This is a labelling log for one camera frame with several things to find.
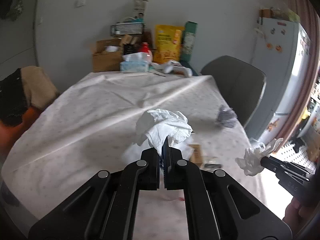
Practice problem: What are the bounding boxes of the yellow snack bag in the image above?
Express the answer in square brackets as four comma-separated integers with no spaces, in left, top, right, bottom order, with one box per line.
[153,24,184,64]

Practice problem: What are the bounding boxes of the person right hand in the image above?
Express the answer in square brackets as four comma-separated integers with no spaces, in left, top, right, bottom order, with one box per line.
[283,197,314,232]

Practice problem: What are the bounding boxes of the white milk carton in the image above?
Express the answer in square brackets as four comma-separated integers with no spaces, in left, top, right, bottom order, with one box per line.
[133,0,149,22]

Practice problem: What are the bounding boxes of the black wire basket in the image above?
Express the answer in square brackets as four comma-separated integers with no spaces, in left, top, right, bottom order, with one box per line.
[110,22,144,36]

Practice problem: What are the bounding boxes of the blue tissue box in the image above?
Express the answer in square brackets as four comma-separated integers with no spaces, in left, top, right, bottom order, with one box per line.
[120,52,152,73]

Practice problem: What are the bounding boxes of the pink curtain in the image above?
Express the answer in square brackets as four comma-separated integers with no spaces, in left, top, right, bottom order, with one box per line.
[276,0,319,147]

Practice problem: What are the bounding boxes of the white dotted tablecloth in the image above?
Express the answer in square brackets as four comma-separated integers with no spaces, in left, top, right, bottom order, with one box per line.
[1,71,266,240]

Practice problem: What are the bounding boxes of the red white bottle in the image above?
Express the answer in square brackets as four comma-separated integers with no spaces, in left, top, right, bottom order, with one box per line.
[138,42,153,63]

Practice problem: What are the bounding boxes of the small brown cardboard box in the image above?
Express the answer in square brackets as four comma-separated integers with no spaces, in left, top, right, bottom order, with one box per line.
[189,144,203,167]

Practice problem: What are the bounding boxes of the grey blue wrapper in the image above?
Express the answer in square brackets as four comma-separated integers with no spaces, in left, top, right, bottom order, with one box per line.
[216,105,238,128]

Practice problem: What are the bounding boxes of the white wall switch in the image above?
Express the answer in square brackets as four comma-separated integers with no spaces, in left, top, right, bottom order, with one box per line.
[75,0,87,8]

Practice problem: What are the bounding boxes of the green tall box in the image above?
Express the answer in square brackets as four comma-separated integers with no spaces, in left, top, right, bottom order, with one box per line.
[180,21,197,62]

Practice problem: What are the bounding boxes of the white plastic bag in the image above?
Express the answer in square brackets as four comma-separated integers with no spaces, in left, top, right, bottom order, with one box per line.
[235,138,283,177]

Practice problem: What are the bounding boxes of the grey dining chair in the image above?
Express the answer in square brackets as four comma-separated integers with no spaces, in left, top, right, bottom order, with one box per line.
[201,55,266,127]

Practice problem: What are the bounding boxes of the white tissue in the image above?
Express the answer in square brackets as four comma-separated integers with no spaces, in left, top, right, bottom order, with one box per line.
[136,108,193,155]

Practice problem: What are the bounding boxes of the white game controller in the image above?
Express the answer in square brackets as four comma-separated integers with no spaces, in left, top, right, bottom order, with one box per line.
[151,60,193,77]

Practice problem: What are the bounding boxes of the chair with beige black clothes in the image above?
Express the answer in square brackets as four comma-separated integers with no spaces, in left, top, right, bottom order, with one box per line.
[0,65,61,128]

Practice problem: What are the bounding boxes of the white refrigerator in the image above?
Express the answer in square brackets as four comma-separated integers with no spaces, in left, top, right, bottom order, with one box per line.
[246,17,309,145]

